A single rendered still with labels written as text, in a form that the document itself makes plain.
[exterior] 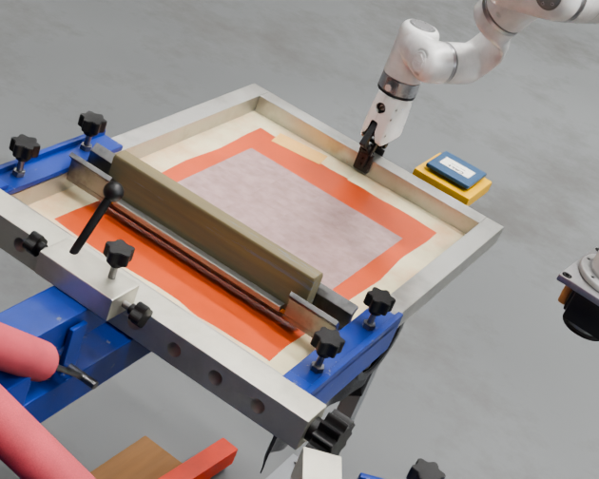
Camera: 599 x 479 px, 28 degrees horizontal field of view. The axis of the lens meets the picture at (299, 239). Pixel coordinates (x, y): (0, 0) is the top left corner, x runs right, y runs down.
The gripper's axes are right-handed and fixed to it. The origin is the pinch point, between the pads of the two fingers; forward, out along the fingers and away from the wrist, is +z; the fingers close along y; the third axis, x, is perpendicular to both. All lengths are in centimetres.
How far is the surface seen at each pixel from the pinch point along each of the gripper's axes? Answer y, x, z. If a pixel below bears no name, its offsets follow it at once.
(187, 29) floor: 220, 171, 98
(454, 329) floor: 125, -6, 98
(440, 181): 13.2, -11.4, 2.8
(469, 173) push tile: 19.4, -14.6, 1.1
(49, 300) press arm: -94, 1, -6
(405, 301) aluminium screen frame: -39.8, -28.0, -0.8
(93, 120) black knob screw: -54, 27, -8
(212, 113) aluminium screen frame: -18.6, 25.6, -0.9
